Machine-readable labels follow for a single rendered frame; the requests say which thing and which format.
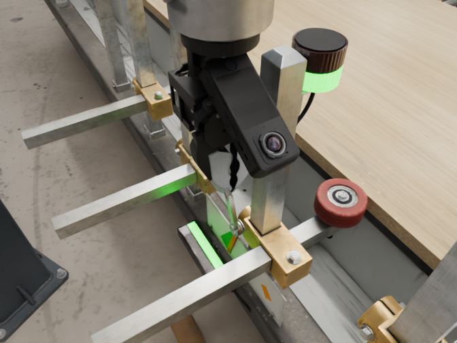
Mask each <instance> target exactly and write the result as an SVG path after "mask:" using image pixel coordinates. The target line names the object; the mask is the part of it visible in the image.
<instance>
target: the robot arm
mask: <svg viewBox="0 0 457 343"><path fill-rule="evenodd" d="M163 2H165V3H167V13H168V19H169V24H170V25H171V27H172V28H173V29H175V30H176V31H177V32H179V33H180V37H181V42H182V45H183V46H184V47H185V48H186V51H187V59H188V62H186V63H182V66H181V67H180V68H177V69H174V70H171V71H168V76H169V86H170V91H171V101H172V107H173V112H174V113H175V115H176V116H177V117H178V118H179V119H180V120H181V122H182V123H183V124H184V126H185V127H186V128H187V130H189V131H190V132H191V131H194V130H196V131H195V132H192V134H191V135H192V141H191V143H190V153H191V155H192V158H193V160H194V161H195V163H196V164H197V166H198V167H199V168H200V170H201V171H202V172H203V173H204V174H205V176H206V177H207V179H208V180H209V181H210V182H211V183H212V185H213V186H214V188H215V189H216V190H217V191H219V192H221V193H223V194H224V191H223V189H225V188H226V187H228V188H229V190H230V192H231V193H233V192H234V191H235V190H236V189H237V188H238V187H239V185H240V184H241V183H242V182H243V180H244V179H245V177H246V176H247V175H248V173H249V174H250V175H251V177H253V178H264V177H266V176H268V175H270V174H272V173H274V172H276V171H278V170H280V169H283V168H285V167H286V166H288V165H289V164H291V163H292V162H294V161H295V160H296V159H297V158H298V156H299V154H300V150H299V147H298V146H297V144H296V142H295V140H294V139H293V137H292V135H291V133H290V132H289V130H288V128H287V126H286V124H285V122H284V120H283V118H282V117H281V115H280V113H279V111H278V109H277V108H276V106H275V104H274V102H273V100H272V98H271V96H270V95H269V93H268V91H267V89H266V88H265V85H264V84H263V81H262V80H261V79H260V76H259V74H258V73H257V71H256V69H255V67H254V66H253V64H252V62H251V60H250V58H249V56H248V54H247V52H249V51H251V50H253V49H254V48H255V47H257V45H258V43H259V41H260V33H262V32H263V31H265V30H266V29H267V28H268V27H269V26H270V25H271V22H272V20H273V11H274V2H275V0H163ZM187 70H188V71H187ZM183 71H187V72H185V73H180V72H183ZM178 74H179V75H178ZM177 75H178V76H177ZM174 89H175V90H176V91H177V97H178V103H179V107H177V105H176V104H175V94H174ZM230 163H231V165H230V170H231V174H229V173H228V166H229V164H230Z"/></svg>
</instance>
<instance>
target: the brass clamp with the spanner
mask: <svg viewBox="0 0 457 343"><path fill-rule="evenodd" d="M250 212H251V205H250V206H247V207H246V208H244V209H243V210H242V211H241V212H240V214H239V216H238V218H237V219H239V220H240V221H241V222H242V223H243V225H244V227H245V230H246V232H245V233H243V237H244V238H245V240H246V241H247V243H248V244H249V245H250V246H251V248H252V249H254V248H256V247H258V246H262V248H263V249H264V250H265V252H266V253H267V254H268V255H269V256H270V258H271V268H270V270H269V272H270V273H271V274H272V276H273V277H274V278H275V279H276V281H277V282H278V284H279V285H280V286H281V288H282V289H285V288H287V287H289V286H290V285H292V284H294V283H295V282H297V281H299V280H300V279H302V278H304V277H306V276H307V275H308V273H309V269H310V267H311V262H312V260H313V258H312V257H311V255H310V254H309V253H308V252H307V251H306V250H305V249H304V248H303V247H302V245H301V244H300V243H299V242H298V240H297V239H296V238H295V237H294V236H293V235H292V234H291V232H289V230H288V229H287V228H286V227H285V226H284V224H283V223H282V222H281V223H280V227H278V228H276V229H274V230H272V231H270V232H268V233H266V234H264V235H261V234H260V232H259V231H258V229H257V228H255V226H254V225H253V223H252V222H251V221H250ZM294 249H296V250H297V251H299V252H300V253H301V262H300V263H299V264H296V265H293V264H291V263H289V262H288V260H287V255H288V253H289V252H290V250H294Z"/></svg>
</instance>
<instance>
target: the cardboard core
mask: <svg viewBox="0 0 457 343"><path fill-rule="evenodd" d="M171 328H172V330H173V332H174V334H175V337H176V339H177V341H178V343H206V342H205V340H204V338H203V336H202V335H201V332H200V331H199V328H198V327H197V325H196V323H195V321H194V319H193V318H192V316H191V314H190V315H188V316H187V317H185V318H183V319H182V320H180V321H178V322H176V323H174V324H172V325H171Z"/></svg>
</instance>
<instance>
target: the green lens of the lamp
mask: <svg viewBox="0 0 457 343"><path fill-rule="evenodd" d="M342 69H343V65H342V67H341V68H339V69H338V70H337V71H334V72H333V73H327V74H314V73H307V72H305V79H304V83H303V91H307V92H311V93H323V92H327V91H331V90H333V89H334V88H336V87H337V85H338V84H339V80H340V77H341V72H342Z"/></svg>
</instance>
